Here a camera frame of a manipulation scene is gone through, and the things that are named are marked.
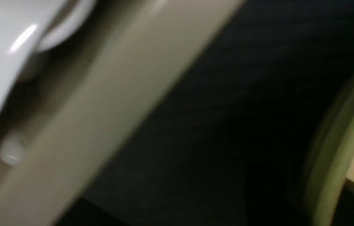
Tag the black plastic serving tray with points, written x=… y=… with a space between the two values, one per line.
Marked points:
x=226 y=145

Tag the pile of white spoons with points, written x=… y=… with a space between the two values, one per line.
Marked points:
x=34 y=26

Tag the tan noodle bowl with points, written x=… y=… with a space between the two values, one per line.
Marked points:
x=328 y=160

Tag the olive brown spoon bin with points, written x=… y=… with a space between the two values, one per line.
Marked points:
x=74 y=106

